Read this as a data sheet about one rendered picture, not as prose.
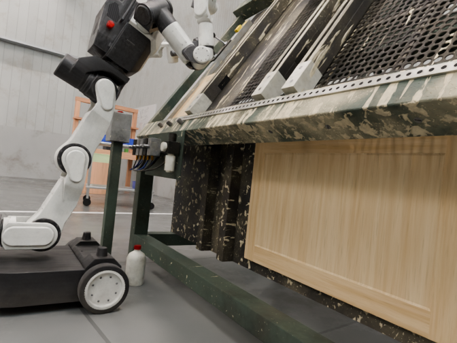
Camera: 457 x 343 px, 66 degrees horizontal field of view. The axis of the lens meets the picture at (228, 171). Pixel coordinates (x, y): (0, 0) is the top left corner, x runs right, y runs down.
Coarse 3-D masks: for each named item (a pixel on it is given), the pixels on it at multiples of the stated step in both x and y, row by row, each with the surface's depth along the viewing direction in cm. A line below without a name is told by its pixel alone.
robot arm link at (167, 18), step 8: (152, 0) 154; (160, 0) 155; (152, 8) 150; (160, 8) 153; (168, 8) 157; (160, 16) 153; (168, 16) 154; (160, 24) 155; (168, 24) 154; (160, 32) 157
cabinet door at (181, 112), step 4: (208, 76) 220; (212, 76) 214; (204, 80) 221; (208, 80) 215; (200, 84) 221; (204, 84) 215; (196, 88) 221; (200, 88) 215; (196, 92) 215; (192, 96) 214; (196, 96) 210; (188, 100) 214; (192, 100) 209; (184, 104) 215; (188, 104) 209; (180, 108) 215; (184, 108) 209; (180, 112) 209; (184, 112) 203; (176, 116) 208
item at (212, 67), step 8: (248, 24) 240; (240, 32) 237; (232, 40) 234; (232, 48) 234; (224, 56) 231; (216, 64) 228; (208, 72) 225; (200, 80) 222; (192, 88) 220; (184, 96) 219; (176, 104) 219; (176, 112) 215
